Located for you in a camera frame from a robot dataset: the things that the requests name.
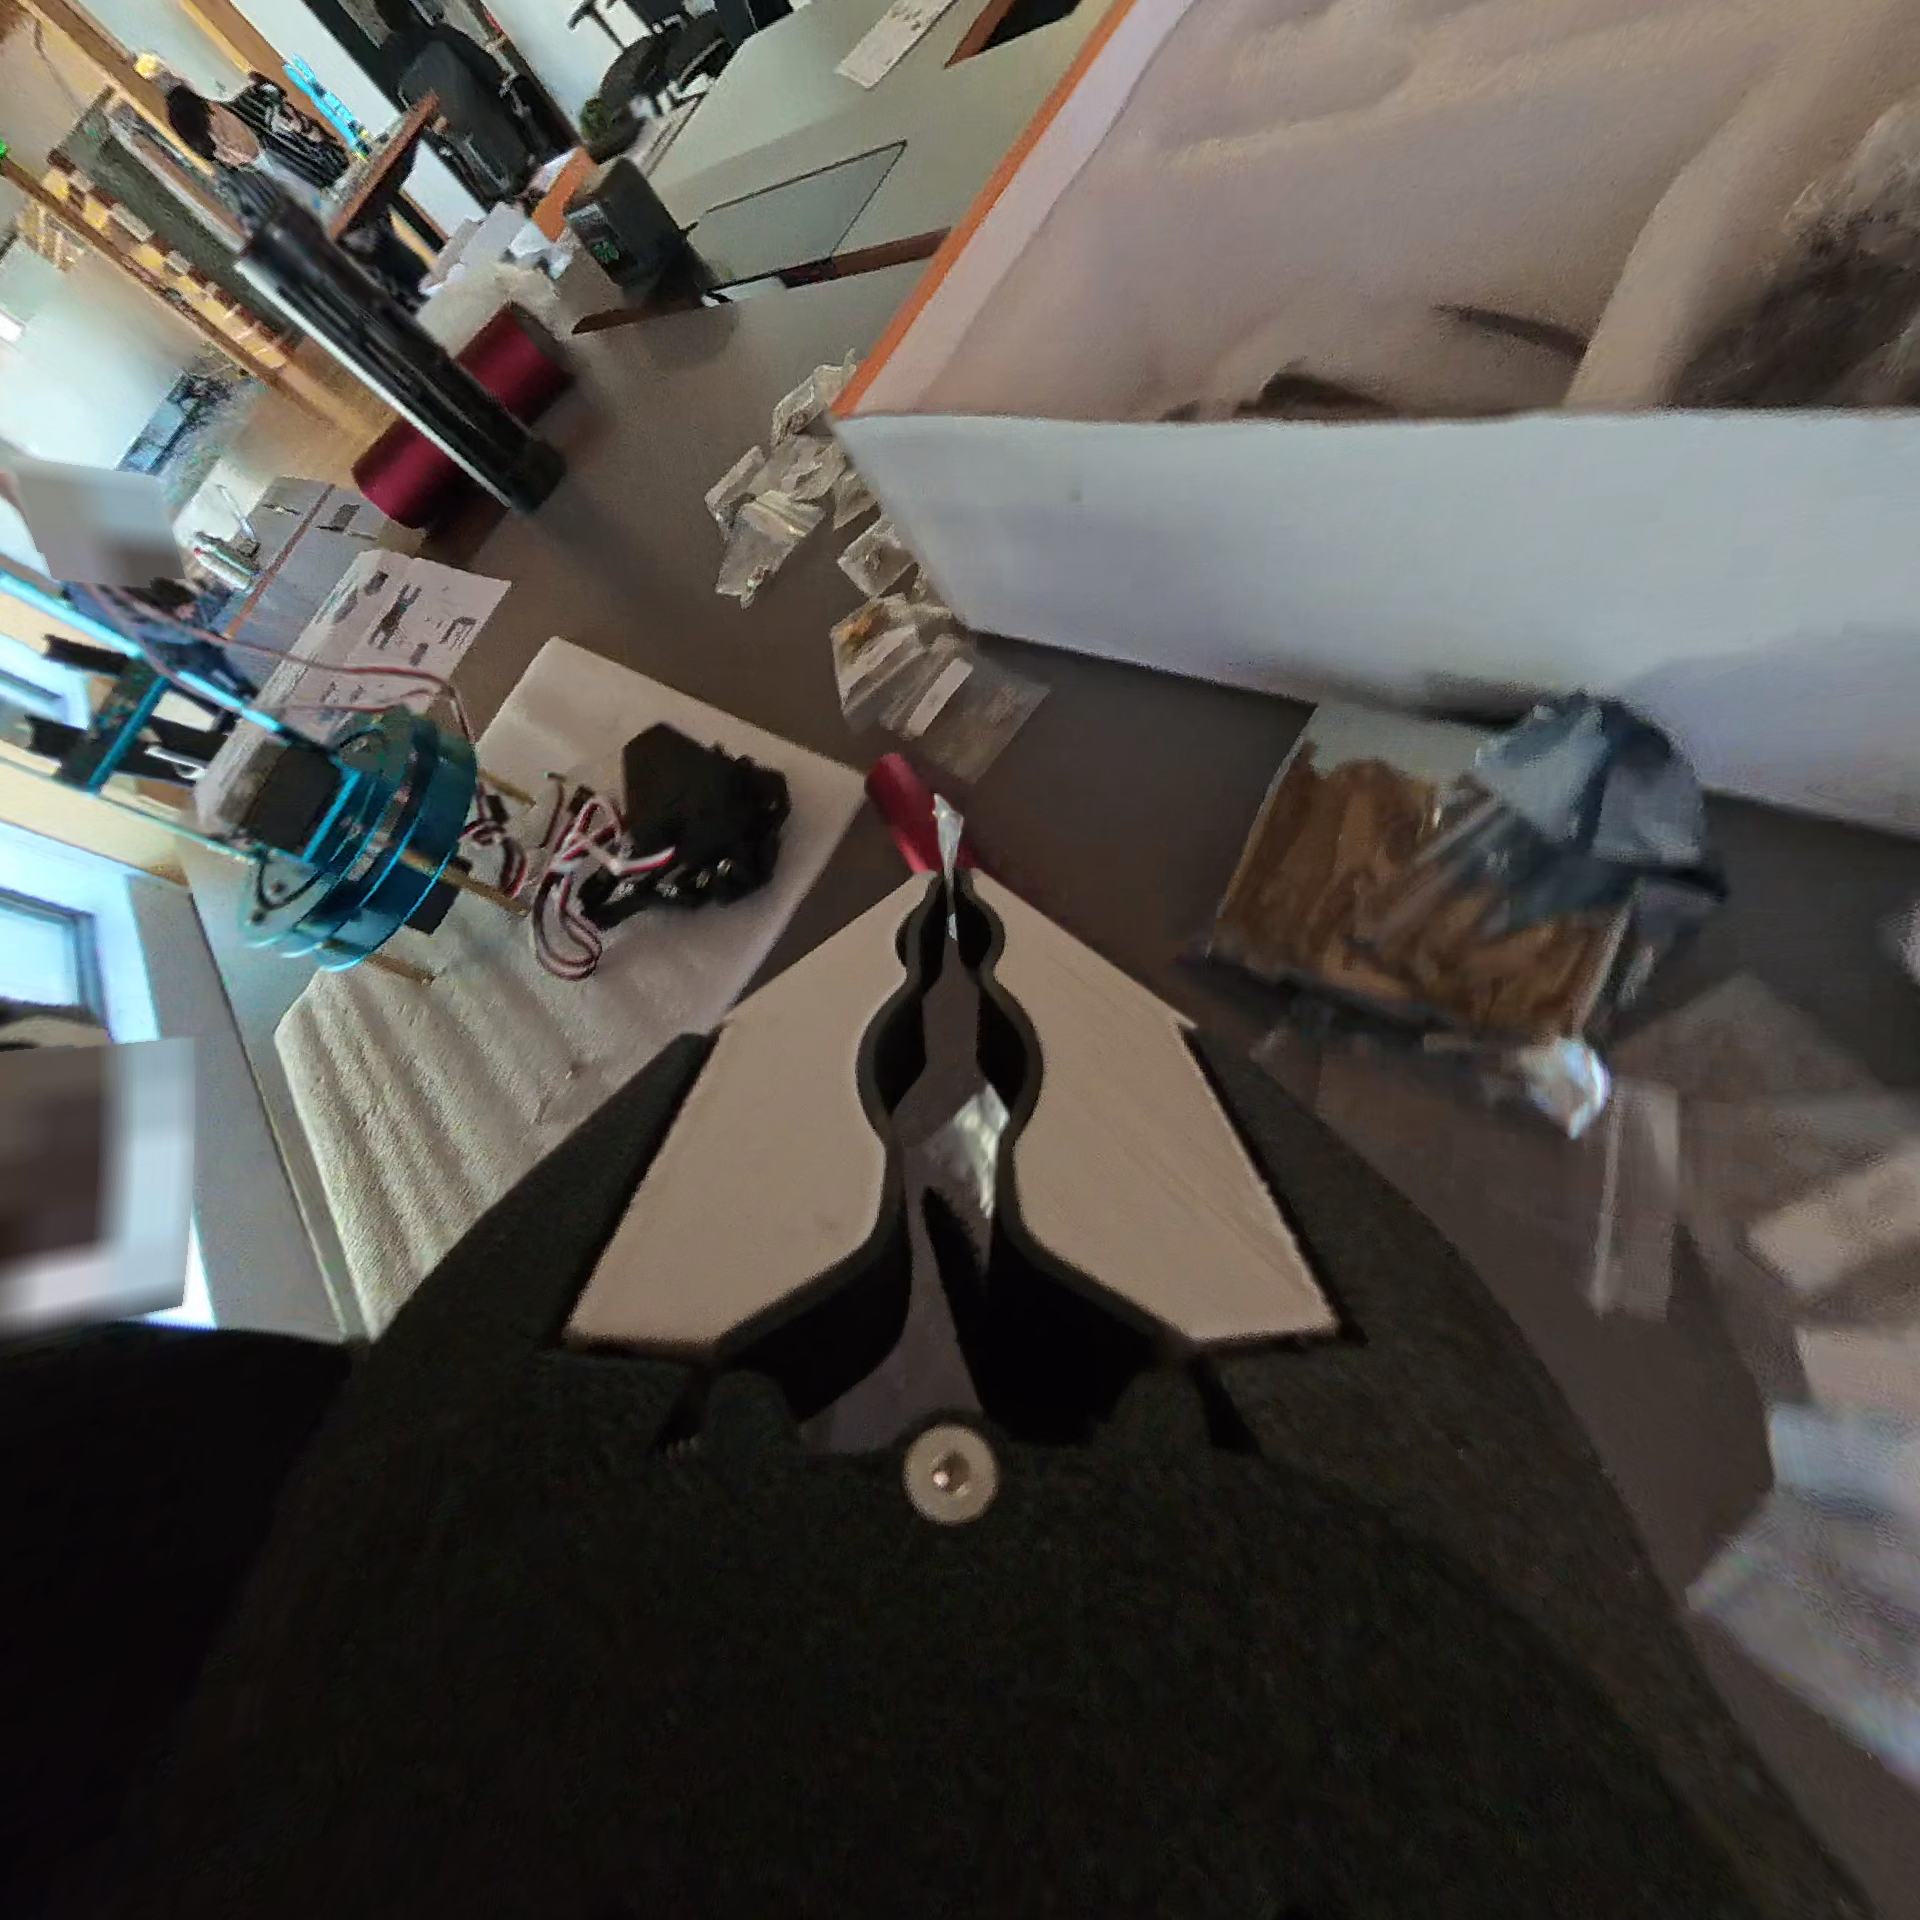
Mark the person's black clothing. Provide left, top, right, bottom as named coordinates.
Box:
left=0, top=1318, right=393, bottom=1920

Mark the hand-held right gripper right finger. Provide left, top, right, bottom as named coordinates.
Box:
left=956, top=875, right=1343, bottom=1356

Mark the dark red cylinder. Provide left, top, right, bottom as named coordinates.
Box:
left=354, top=421, right=469, bottom=531
left=456, top=304, right=574, bottom=426

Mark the red white black servo cable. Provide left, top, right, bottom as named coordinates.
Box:
left=249, top=637, right=459, bottom=712

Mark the white foam mat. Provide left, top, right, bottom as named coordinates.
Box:
left=271, top=637, right=871, bottom=1335

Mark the red electric screwdriver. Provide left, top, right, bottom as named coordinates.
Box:
left=861, top=753, right=975, bottom=879

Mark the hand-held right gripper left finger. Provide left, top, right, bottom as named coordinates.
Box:
left=568, top=873, right=956, bottom=1358

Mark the pile of clear parts bags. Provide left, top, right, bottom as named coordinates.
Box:
left=705, top=353, right=1052, bottom=788

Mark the black servo claw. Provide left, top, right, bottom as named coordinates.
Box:
left=576, top=722, right=793, bottom=925

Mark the large white cardboard box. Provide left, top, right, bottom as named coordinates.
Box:
left=832, top=0, right=1920, bottom=797

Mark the printed instruction sheet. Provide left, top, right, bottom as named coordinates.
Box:
left=293, top=548, right=515, bottom=722

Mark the small clear zip bag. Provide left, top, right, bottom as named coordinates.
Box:
left=901, top=795, right=1014, bottom=1245

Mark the black device green display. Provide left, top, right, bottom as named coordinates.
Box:
left=563, top=158, right=709, bottom=302

